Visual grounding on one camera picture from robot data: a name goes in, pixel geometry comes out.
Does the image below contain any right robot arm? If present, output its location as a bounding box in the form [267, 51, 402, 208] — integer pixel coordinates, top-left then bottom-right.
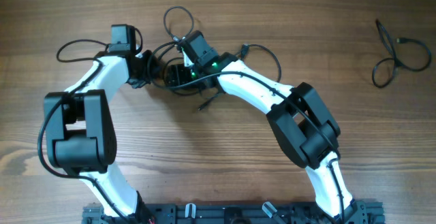
[171, 31, 353, 223]

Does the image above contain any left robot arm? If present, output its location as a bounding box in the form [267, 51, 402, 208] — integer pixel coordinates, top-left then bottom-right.
[37, 25, 155, 223]

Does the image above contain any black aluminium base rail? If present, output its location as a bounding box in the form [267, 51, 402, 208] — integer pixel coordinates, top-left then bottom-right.
[81, 202, 386, 224]

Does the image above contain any left camera cable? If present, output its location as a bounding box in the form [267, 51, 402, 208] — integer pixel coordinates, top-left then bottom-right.
[37, 39, 137, 224]

